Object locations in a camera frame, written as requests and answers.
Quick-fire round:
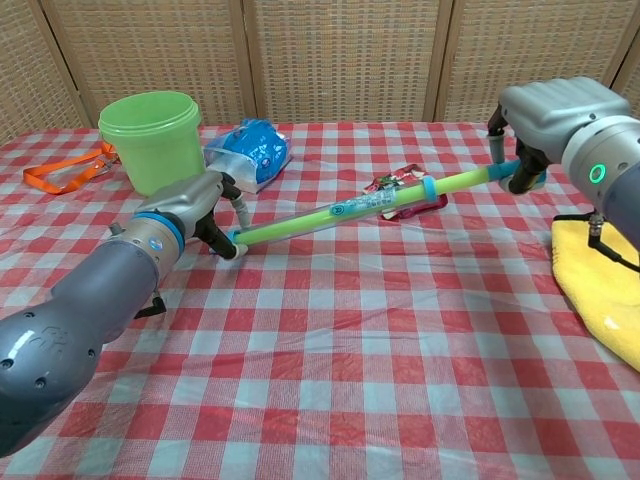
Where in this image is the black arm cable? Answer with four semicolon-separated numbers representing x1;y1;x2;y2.
587;212;640;274
134;287;169;319

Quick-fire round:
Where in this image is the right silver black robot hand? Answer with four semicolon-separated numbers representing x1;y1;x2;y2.
487;76;632;195

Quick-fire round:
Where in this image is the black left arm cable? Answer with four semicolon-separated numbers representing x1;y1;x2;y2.
134;287;169;319

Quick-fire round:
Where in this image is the yellow cloth black trim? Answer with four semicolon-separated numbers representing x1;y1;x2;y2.
551;213;640;374

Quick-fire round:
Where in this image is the woven bamboo folding screen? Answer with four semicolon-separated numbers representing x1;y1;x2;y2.
0;0;640;146

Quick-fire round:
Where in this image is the blue tissue pack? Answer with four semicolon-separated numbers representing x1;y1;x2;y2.
202;118;294;195

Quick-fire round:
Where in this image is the orange lanyard clear badge holder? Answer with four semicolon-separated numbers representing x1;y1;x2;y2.
22;142;121;195

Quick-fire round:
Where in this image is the green blue water pump toy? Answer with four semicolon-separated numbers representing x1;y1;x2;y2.
227;160;526;254

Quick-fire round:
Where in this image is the red drink pouch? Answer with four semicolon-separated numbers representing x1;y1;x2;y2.
362;163;450;222

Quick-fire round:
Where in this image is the red white checkered tablecloth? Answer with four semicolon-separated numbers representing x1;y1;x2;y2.
0;118;640;480

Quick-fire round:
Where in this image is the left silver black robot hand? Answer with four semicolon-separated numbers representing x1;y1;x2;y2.
132;172;251;261

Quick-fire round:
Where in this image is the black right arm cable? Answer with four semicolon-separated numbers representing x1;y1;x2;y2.
587;212;640;274

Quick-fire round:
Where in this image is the green plastic bucket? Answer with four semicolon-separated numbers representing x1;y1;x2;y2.
97;91;206;198

